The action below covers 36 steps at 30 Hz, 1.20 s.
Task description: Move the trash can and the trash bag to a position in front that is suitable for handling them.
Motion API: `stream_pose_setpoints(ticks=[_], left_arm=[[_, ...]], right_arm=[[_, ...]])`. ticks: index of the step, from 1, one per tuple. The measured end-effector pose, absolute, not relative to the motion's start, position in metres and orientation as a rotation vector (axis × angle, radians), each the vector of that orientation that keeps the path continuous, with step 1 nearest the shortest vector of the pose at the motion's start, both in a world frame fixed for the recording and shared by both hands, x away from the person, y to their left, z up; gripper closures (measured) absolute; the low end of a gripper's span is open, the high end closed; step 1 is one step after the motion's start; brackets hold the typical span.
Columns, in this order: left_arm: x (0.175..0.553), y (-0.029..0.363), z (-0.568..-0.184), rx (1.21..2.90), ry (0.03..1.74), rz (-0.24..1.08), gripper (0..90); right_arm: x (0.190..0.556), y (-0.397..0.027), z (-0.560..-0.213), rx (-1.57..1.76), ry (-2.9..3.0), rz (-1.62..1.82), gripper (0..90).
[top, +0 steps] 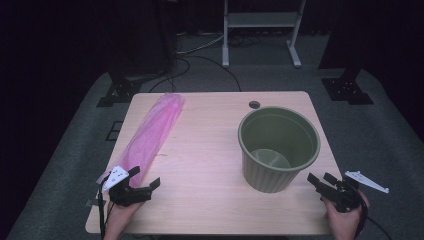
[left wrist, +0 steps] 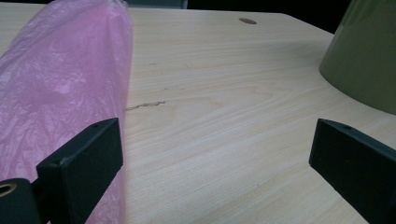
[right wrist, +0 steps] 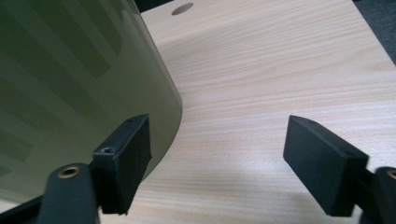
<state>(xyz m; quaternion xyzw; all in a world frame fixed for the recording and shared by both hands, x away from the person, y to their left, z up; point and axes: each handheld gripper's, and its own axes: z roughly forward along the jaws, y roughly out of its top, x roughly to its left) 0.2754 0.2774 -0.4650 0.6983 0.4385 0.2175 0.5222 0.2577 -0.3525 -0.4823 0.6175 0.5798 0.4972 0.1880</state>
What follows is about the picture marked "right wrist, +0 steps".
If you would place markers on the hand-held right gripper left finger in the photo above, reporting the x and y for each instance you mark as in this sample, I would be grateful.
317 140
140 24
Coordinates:
124 161

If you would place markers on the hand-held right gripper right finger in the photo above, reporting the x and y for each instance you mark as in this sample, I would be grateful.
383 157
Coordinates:
323 168

